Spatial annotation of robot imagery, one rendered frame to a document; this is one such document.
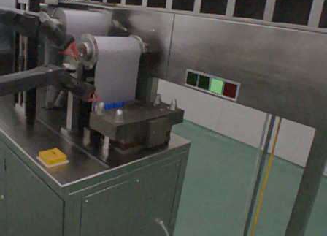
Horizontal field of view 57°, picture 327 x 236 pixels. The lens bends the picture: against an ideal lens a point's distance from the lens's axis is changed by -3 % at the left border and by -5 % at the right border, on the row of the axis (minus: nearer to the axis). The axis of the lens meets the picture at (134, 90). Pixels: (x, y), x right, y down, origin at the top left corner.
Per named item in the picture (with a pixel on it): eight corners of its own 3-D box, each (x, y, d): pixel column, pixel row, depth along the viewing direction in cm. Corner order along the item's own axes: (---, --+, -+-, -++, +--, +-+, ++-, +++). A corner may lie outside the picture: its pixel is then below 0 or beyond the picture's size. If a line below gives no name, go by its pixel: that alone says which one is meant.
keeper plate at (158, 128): (144, 146, 125) (147, 120, 122) (160, 141, 132) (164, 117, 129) (149, 148, 123) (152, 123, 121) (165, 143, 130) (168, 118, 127)
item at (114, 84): (92, 110, 128) (95, 66, 123) (133, 103, 144) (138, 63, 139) (93, 111, 127) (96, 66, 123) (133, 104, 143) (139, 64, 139)
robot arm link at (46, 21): (36, 28, 108) (47, 17, 108) (33, 22, 114) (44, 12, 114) (49, 41, 113) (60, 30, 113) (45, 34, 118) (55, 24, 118)
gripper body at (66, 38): (65, 52, 115) (52, 39, 110) (52, 48, 122) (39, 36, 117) (75, 38, 116) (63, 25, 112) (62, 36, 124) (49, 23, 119)
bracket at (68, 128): (60, 130, 133) (63, 60, 126) (72, 127, 138) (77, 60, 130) (66, 134, 130) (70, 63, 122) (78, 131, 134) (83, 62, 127)
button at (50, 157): (39, 158, 107) (39, 151, 107) (56, 153, 112) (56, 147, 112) (48, 166, 103) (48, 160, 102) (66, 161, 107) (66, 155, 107)
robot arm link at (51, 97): (63, 71, 105) (46, 64, 109) (47, 101, 103) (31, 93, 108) (81, 82, 115) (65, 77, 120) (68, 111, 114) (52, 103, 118)
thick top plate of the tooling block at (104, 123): (88, 126, 123) (90, 112, 122) (156, 112, 151) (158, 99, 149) (114, 141, 112) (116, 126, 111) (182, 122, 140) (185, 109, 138)
